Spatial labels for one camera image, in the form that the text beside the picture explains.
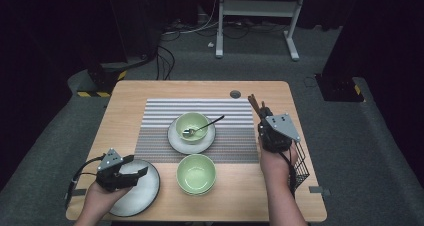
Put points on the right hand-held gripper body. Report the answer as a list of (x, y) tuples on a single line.
[(278, 132)]

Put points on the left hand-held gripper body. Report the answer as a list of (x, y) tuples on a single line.
[(111, 172)]

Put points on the grey dark-rimmed plate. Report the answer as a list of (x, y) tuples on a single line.
[(190, 147), (146, 196)]

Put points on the large pale green bowl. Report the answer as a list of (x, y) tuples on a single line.
[(196, 193)]

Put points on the person's left hand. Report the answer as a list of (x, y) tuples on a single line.
[(103, 197)]

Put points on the person's right hand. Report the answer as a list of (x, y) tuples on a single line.
[(278, 166)]

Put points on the grey round table grommet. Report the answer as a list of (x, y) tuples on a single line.
[(235, 94)]

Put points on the striped woven placemat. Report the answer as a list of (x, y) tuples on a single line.
[(233, 142)]

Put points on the grey tape strip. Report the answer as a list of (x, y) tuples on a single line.
[(318, 190), (75, 193)]

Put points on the black yellow-striped stand base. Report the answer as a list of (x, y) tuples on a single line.
[(103, 77)]

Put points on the white metal stand frame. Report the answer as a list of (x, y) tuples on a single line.
[(256, 7)]

